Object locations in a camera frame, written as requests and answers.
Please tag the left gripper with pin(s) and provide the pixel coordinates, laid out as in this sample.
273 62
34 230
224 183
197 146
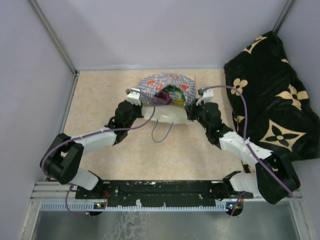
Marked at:
140 108

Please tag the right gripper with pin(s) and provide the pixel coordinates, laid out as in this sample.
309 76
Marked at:
191 109

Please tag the blue checkered paper bag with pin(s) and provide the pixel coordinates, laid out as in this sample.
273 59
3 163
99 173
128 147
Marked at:
170 114

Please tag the green candy bag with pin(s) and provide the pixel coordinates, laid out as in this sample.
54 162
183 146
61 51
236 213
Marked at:
176 95

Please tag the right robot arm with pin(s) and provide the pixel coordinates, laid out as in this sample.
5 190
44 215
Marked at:
274 176

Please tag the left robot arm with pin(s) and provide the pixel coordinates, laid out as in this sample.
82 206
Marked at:
62 160

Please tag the purple snack bag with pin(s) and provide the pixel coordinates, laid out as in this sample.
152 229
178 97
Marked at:
162 98

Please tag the black floral blanket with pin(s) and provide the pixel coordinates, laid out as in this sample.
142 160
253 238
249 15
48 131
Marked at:
270 104

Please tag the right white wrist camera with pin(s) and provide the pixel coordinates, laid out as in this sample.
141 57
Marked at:
206 95

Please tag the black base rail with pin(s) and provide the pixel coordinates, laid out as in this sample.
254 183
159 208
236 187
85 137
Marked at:
159 193

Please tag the aluminium frame rail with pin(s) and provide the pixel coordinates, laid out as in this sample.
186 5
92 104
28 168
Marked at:
52 190

